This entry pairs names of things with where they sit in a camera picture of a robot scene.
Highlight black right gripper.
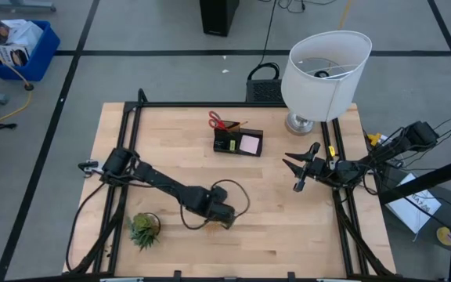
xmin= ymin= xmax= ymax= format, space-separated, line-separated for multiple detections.
xmin=282 ymin=141 xmax=355 ymax=193

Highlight pink sticky note pad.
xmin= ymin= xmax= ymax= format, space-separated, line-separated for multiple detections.
xmin=239 ymin=135 xmax=261 ymax=155

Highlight red-handled scissors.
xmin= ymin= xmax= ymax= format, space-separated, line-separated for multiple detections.
xmin=207 ymin=110 xmax=229 ymax=132

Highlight black mesh desk organizer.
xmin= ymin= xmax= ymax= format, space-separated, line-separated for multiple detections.
xmin=212 ymin=117 xmax=265 ymax=157

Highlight white shade table lamp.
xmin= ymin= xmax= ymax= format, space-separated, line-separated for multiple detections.
xmin=280 ymin=30 xmax=373 ymax=136

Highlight green succulent in pot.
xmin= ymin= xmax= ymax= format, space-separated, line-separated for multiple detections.
xmin=127 ymin=211 xmax=162 ymax=251

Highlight black mesh box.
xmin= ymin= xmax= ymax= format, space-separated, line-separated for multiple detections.
xmin=244 ymin=62 xmax=287 ymax=103

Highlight white printed cardboard box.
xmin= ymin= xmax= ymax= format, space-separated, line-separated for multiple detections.
xmin=386 ymin=172 xmax=443 ymax=235

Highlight yellow blue disc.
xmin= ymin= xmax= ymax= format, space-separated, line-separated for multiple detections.
xmin=435 ymin=225 xmax=451 ymax=248

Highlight black tower case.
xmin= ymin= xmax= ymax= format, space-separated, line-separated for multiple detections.
xmin=199 ymin=0 xmax=240 ymax=38

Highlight blue plastic bin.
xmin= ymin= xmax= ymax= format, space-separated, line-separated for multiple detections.
xmin=0 ymin=20 xmax=61 ymax=82

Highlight white printed package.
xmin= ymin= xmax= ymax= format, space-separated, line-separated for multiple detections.
xmin=0 ymin=18 xmax=45 ymax=48
xmin=0 ymin=43 xmax=31 ymax=67

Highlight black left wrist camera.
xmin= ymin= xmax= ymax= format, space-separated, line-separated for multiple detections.
xmin=208 ymin=185 xmax=229 ymax=202

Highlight black left camera cable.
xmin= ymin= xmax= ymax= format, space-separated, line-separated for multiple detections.
xmin=179 ymin=179 xmax=251 ymax=231

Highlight black camera rig beam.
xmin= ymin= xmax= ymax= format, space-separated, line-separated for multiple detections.
xmin=377 ymin=151 xmax=451 ymax=282

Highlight black power cable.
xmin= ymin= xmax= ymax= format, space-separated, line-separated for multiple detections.
xmin=258 ymin=0 xmax=280 ymax=66

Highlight thin yellow cable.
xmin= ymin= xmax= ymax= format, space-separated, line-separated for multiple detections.
xmin=337 ymin=0 xmax=352 ymax=31

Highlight black left base cable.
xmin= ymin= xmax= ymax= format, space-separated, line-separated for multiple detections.
xmin=65 ymin=182 xmax=107 ymax=273

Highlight black cable tangle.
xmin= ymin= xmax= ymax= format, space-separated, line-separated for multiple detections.
xmin=256 ymin=0 xmax=338 ymax=15

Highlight yellow floor cable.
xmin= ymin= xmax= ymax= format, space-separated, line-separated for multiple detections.
xmin=0 ymin=34 xmax=34 ymax=128

